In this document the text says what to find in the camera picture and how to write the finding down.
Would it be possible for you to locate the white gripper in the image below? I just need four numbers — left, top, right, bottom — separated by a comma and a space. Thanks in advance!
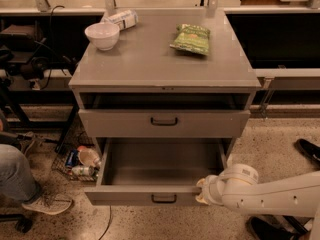
195, 175, 224, 206

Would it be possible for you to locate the grey drawer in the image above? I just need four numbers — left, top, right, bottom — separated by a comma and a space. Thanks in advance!
79, 109, 250, 138
85, 138, 226, 206

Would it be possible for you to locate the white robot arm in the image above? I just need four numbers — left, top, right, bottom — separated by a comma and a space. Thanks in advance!
196, 164, 320, 240

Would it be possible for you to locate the grey metal drawer cabinet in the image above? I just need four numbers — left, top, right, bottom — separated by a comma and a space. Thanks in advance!
68, 7, 262, 172

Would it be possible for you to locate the grey top drawer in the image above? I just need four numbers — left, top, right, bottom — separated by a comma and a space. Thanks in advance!
79, 109, 250, 138

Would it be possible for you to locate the black sneaker near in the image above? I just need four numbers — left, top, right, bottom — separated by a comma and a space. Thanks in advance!
246, 217, 300, 240

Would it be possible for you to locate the black sneaker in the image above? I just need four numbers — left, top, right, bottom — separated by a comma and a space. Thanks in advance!
246, 217, 300, 240
294, 139, 320, 166

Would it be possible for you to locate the green drink can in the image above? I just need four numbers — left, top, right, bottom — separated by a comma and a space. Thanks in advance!
92, 169, 99, 180

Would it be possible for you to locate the black sneaker far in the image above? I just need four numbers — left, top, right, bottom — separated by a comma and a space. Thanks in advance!
294, 139, 320, 166

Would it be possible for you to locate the pink cup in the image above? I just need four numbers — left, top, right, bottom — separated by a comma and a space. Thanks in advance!
78, 146, 101, 168

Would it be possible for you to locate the silver drink can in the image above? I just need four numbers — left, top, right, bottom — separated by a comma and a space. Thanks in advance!
71, 165, 94, 176

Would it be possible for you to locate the blue snack packet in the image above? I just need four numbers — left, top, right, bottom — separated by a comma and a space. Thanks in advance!
65, 149, 78, 168

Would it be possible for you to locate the grey sneaker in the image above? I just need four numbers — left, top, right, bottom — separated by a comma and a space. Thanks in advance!
22, 193, 73, 215

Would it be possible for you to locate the green chip bag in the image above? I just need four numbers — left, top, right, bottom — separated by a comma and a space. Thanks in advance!
170, 24, 210, 56

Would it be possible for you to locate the black office chair base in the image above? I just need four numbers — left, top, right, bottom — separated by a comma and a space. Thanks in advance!
0, 214, 33, 233

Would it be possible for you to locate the white ceramic bowl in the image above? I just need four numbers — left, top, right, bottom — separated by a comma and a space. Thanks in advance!
85, 22, 120, 51

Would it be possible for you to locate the jeans leg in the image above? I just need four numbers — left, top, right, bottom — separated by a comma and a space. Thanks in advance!
0, 144, 42, 204

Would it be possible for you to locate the white snack bag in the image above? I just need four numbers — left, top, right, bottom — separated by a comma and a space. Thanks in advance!
103, 10, 138, 30

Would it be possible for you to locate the black equipment under desk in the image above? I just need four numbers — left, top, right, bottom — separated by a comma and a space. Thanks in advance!
1, 6, 83, 90

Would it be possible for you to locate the black floor cable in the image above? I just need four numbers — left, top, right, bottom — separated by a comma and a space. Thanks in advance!
97, 205, 114, 240

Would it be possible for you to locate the black wire basket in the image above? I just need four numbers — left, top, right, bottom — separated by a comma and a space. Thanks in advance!
50, 123, 101, 183

